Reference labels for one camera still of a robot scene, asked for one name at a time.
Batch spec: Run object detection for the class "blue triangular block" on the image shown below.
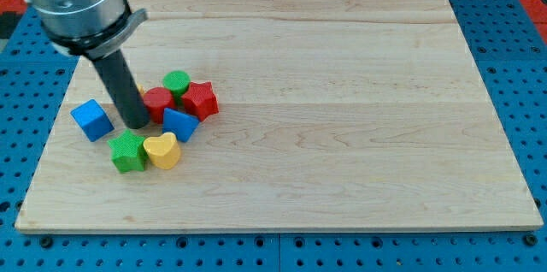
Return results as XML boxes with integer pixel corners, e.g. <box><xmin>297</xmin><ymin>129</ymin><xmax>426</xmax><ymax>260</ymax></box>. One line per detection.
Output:
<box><xmin>162</xmin><ymin>108</ymin><xmax>199</xmax><ymax>143</ymax></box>

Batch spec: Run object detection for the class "blue cube block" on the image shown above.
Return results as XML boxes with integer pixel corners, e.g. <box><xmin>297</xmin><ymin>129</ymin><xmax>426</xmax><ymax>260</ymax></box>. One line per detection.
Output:
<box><xmin>70</xmin><ymin>99</ymin><xmax>114</xmax><ymax>142</ymax></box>

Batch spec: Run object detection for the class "yellow heart block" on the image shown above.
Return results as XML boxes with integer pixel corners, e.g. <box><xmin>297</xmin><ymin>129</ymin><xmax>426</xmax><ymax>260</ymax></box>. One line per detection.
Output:
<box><xmin>143</xmin><ymin>132</ymin><xmax>182</xmax><ymax>170</ymax></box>

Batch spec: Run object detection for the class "green cylinder block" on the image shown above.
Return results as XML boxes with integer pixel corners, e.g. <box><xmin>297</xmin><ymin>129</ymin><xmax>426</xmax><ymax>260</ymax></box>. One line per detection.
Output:
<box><xmin>162</xmin><ymin>70</ymin><xmax>191</xmax><ymax>105</ymax></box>

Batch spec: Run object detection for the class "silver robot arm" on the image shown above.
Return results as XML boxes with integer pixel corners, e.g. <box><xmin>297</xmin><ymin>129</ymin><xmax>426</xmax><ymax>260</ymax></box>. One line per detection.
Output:
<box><xmin>25</xmin><ymin>0</ymin><xmax>148</xmax><ymax>61</ymax></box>

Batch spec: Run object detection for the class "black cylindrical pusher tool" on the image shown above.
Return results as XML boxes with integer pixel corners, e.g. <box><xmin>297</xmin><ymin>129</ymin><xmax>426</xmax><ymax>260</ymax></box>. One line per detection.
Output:
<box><xmin>92</xmin><ymin>50</ymin><xmax>150</xmax><ymax>129</ymax></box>

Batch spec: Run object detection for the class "wooden board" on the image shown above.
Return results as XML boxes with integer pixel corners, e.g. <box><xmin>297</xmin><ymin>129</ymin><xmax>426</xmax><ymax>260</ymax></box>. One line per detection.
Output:
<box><xmin>15</xmin><ymin>0</ymin><xmax>544</xmax><ymax>234</ymax></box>

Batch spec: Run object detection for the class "green star block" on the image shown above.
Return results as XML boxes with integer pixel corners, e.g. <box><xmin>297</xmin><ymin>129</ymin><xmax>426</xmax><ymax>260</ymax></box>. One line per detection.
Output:
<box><xmin>107</xmin><ymin>129</ymin><xmax>148</xmax><ymax>174</ymax></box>

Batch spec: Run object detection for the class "small yellow block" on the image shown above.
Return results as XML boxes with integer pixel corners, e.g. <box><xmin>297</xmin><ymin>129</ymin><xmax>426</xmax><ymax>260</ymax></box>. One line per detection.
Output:
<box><xmin>137</xmin><ymin>84</ymin><xmax>146</xmax><ymax>97</ymax></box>

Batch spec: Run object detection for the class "red cylinder block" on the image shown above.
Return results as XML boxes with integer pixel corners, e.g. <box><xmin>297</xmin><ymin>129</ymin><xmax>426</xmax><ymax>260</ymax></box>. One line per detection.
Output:
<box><xmin>143</xmin><ymin>87</ymin><xmax>176</xmax><ymax>124</ymax></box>

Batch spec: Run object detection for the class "red star block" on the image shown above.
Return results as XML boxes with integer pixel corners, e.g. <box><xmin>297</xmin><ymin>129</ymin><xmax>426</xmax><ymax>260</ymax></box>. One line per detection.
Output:
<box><xmin>181</xmin><ymin>81</ymin><xmax>219</xmax><ymax>121</ymax></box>

